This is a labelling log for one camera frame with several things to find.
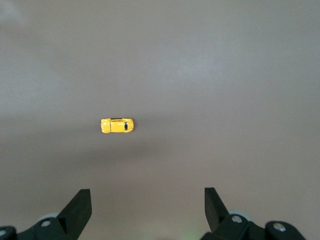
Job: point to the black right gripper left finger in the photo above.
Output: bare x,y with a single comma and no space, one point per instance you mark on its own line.
75,215

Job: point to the brown table mat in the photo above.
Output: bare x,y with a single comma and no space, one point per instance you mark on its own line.
200,100

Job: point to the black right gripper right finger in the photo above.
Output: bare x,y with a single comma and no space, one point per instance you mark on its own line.
215,215

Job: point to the yellow beetle toy car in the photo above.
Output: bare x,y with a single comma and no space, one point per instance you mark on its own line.
116,125

